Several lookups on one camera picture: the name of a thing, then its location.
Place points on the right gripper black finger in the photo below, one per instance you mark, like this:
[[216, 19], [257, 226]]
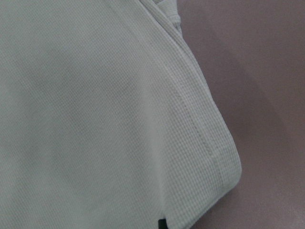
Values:
[[162, 224]]

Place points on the olive green long-sleeve shirt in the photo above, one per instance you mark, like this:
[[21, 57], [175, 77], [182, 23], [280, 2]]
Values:
[[106, 119]]

